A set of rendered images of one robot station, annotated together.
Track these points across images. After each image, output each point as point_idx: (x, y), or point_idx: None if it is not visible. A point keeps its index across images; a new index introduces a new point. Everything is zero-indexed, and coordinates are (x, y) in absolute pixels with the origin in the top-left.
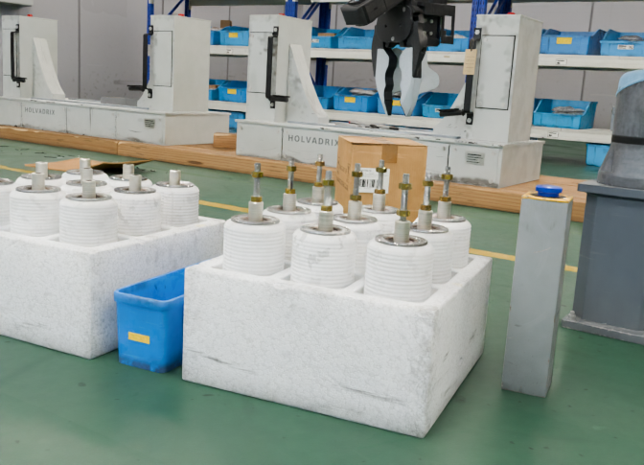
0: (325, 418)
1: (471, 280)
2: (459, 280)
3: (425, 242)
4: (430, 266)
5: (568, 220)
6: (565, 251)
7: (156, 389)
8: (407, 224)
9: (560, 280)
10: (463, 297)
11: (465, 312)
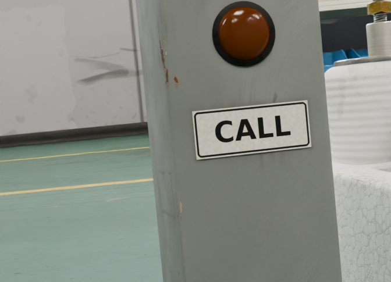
0: None
1: (376, 189)
2: (374, 175)
3: (338, 60)
4: (327, 104)
5: (145, 10)
6: (160, 122)
7: None
8: (366, 29)
9: (155, 196)
10: (347, 208)
11: (368, 261)
